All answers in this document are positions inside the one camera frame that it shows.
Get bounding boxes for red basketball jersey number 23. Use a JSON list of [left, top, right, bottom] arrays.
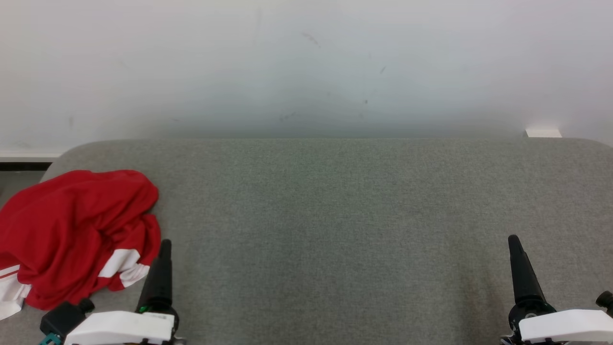
[[0, 169, 162, 321]]

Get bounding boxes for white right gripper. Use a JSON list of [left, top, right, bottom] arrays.
[[500, 234, 613, 345]]

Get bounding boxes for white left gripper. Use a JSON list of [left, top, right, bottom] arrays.
[[65, 239, 186, 345]]

